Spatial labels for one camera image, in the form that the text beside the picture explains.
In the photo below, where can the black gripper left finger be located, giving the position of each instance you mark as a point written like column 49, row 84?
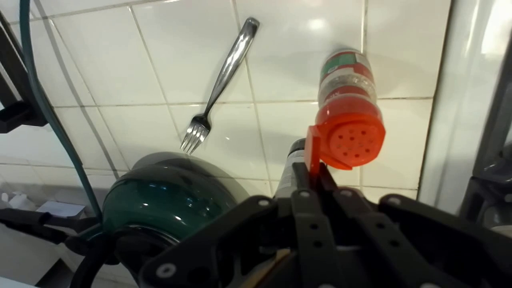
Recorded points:
column 305, row 240

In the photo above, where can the dark green bowl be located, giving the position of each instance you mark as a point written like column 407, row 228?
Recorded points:
column 171, row 202

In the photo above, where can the silver metal fork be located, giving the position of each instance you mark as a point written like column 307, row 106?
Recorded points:
column 227, row 72

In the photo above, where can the red lid spice shaker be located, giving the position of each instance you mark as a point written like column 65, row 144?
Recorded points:
column 350, row 128

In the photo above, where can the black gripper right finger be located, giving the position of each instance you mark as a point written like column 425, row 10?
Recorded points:
column 406, row 245

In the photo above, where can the white gas stove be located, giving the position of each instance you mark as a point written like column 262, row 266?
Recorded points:
column 459, row 80

